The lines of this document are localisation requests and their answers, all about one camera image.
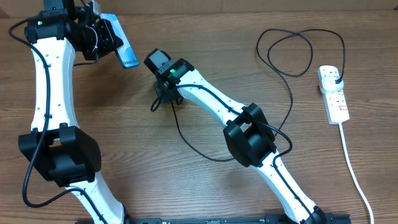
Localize white charger plug adapter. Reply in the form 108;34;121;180
320;77;344;94

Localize black USB charging cable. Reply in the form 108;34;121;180
170;28;346;163

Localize Samsung Galaxy smartphone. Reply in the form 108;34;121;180
101;13;139;68

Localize white power strip cord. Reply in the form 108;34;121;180
338;123;375;224

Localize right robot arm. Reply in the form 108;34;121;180
144;49;326;223

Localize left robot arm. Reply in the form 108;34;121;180
18;1;132;223

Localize white power strip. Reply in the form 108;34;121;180
317;65;349;124

